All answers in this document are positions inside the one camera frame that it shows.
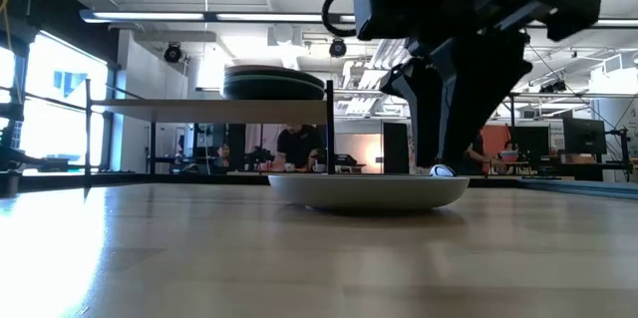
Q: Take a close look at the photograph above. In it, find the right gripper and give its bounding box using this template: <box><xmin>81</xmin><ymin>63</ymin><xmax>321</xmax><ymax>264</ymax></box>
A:
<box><xmin>416</xmin><ymin>18</ymin><xmax>533</xmax><ymax>167</ymax></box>

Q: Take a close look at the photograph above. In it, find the light grey plate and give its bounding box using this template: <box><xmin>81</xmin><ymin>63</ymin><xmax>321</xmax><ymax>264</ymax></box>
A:
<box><xmin>267</xmin><ymin>172</ymin><xmax>471</xmax><ymax>211</ymax></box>

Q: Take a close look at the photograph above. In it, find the dark slate plate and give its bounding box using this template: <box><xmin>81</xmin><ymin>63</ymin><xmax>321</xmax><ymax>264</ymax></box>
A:
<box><xmin>222</xmin><ymin>82</ymin><xmax>326</xmax><ymax>102</ymax></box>

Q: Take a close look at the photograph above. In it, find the dark green plate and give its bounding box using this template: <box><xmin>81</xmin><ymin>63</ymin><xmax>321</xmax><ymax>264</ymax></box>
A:
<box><xmin>223</xmin><ymin>76</ymin><xmax>326</xmax><ymax>94</ymax></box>

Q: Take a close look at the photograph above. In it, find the pink plate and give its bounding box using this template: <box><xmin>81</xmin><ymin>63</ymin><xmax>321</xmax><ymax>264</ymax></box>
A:
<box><xmin>224</xmin><ymin>64</ymin><xmax>325</xmax><ymax>85</ymax></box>

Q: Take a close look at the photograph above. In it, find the person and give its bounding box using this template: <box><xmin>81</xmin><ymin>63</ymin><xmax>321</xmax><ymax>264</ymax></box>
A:
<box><xmin>466</xmin><ymin>131</ymin><xmax>492</xmax><ymax>174</ymax></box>
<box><xmin>213</xmin><ymin>142</ymin><xmax>234</xmax><ymax>173</ymax></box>
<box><xmin>275</xmin><ymin>125</ymin><xmax>325</xmax><ymax>173</ymax></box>
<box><xmin>497</xmin><ymin>139</ymin><xmax>519</xmax><ymax>164</ymax></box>

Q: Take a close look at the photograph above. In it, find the black partition panel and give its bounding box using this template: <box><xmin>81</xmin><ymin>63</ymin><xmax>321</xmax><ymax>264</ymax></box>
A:
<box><xmin>382</xmin><ymin>122</ymin><xmax>410</xmax><ymax>175</ymax></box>

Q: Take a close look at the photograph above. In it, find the long ceiling light bar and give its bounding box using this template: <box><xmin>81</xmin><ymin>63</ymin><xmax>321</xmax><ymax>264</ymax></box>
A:
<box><xmin>79</xmin><ymin>8</ymin><xmax>638</xmax><ymax>30</ymax></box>

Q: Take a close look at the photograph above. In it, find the black computer monitor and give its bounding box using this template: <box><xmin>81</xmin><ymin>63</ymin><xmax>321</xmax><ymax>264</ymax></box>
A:
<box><xmin>512</xmin><ymin>125</ymin><xmax>552</xmax><ymax>158</ymax></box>
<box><xmin>562</xmin><ymin>117</ymin><xmax>608</xmax><ymax>156</ymax></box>

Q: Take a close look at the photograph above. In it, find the black ceiling spotlight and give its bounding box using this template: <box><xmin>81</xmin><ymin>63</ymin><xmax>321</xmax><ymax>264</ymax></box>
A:
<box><xmin>162</xmin><ymin>42</ymin><xmax>183</xmax><ymax>64</ymax></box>
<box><xmin>328</xmin><ymin>37</ymin><xmax>348</xmax><ymax>59</ymax></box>

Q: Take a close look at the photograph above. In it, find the black spotlight pair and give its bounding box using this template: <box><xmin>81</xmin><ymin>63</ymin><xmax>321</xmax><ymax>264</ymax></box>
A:
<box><xmin>537</xmin><ymin>78</ymin><xmax>568</xmax><ymax>95</ymax></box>

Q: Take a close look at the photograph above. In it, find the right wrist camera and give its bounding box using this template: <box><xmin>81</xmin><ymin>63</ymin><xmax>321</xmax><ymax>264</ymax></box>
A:
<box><xmin>380</xmin><ymin>56</ymin><xmax>443</xmax><ymax>105</ymax></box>

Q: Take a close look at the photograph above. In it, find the white shelf with black frame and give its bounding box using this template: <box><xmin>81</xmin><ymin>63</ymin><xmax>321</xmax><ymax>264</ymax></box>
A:
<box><xmin>83</xmin><ymin>78</ymin><xmax>337</xmax><ymax>189</ymax></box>

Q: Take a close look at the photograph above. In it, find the black aluminium table frame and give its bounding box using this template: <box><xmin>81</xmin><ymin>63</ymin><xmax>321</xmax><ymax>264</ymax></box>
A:
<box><xmin>0</xmin><ymin>170</ymin><xmax>638</xmax><ymax>202</ymax></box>

